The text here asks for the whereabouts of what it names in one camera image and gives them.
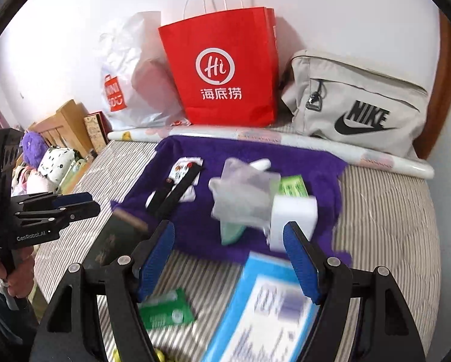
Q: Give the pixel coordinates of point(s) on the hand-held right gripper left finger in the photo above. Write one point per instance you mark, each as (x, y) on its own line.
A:
(153, 267)

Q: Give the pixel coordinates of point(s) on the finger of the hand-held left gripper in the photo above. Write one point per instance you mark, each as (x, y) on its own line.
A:
(82, 211)
(70, 198)

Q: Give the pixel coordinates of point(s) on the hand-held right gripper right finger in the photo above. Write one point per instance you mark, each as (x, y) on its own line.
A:
(304, 267)

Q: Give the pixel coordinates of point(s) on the white sponge block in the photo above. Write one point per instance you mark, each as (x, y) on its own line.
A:
(297, 211)

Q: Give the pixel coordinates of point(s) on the blue tissue pack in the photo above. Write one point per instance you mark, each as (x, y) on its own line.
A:
(248, 309)

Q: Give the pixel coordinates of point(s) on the green cloth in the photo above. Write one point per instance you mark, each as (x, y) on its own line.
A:
(231, 235)

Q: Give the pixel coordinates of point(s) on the white cloth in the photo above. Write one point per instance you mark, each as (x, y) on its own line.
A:
(244, 196)

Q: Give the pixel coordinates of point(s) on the person's left forearm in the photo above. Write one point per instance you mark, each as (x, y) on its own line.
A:
(6, 328)

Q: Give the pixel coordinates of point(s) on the person's left hand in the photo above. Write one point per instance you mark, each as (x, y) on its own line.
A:
(21, 271)

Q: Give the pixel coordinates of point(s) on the white spotted pillow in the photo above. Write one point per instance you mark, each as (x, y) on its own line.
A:
(55, 162)

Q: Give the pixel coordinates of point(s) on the pink cloth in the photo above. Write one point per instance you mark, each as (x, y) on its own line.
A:
(33, 183)

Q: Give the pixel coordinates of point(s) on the green tissue packet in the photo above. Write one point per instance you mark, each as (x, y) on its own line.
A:
(295, 186)
(168, 309)

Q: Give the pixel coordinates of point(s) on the dark box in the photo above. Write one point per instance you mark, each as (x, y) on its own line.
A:
(116, 241)

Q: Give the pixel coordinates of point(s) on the purple plush toy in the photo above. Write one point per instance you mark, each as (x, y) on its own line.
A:
(35, 147)

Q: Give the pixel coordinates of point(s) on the patterned box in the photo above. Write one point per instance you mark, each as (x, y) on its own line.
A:
(95, 132)

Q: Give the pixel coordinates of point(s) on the wooden headboard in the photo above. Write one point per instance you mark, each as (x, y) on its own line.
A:
(70, 120)

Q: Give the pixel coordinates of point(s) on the yellow and black sock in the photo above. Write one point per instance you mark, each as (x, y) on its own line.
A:
(159, 356)

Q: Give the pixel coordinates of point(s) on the striped bed sheet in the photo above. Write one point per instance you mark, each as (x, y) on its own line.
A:
(391, 233)

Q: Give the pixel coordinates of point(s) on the purple towel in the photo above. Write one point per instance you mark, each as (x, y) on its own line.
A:
(210, 147)

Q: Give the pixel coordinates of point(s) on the white rolled mat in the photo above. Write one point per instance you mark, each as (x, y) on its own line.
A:
(398, 164)

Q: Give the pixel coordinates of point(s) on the white plastic shopping bag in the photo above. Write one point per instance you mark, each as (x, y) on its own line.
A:
(142, 45)

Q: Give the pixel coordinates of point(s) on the beige fabric bag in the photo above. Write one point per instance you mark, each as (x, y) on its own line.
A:
(361, 79)

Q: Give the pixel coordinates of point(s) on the red paper bag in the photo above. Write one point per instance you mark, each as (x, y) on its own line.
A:
(240, 45)

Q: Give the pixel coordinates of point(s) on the brown wooden bed frame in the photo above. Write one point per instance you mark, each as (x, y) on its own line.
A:
(444, 83)

